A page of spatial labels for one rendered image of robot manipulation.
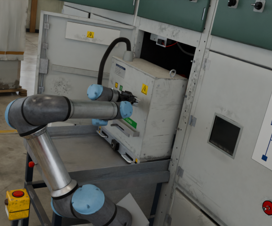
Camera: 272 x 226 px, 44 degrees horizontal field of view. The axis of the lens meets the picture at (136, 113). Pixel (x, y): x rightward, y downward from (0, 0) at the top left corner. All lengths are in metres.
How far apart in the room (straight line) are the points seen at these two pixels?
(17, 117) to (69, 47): 1.13
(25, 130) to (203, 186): 0.92
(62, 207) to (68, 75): 1.18
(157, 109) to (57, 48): 0.89
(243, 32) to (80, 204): 0.98
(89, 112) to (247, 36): 0.74
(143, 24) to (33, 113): 1.19
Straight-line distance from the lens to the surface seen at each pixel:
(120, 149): 2.04
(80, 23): 2.30
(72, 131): 2.24
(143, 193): 1.98
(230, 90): 1.59
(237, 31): 1.60
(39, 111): 1.24
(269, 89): 1.46
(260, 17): 1.53
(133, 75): 1.92
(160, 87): 1.78
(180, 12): 1.90
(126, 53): 2.07
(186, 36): 1.87
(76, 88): 2.41
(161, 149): 1.95
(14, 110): 1.32
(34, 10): 13.02
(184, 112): 1.86
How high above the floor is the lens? 1.75
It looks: 18 degrees down
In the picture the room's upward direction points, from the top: 10 degrees clockwise
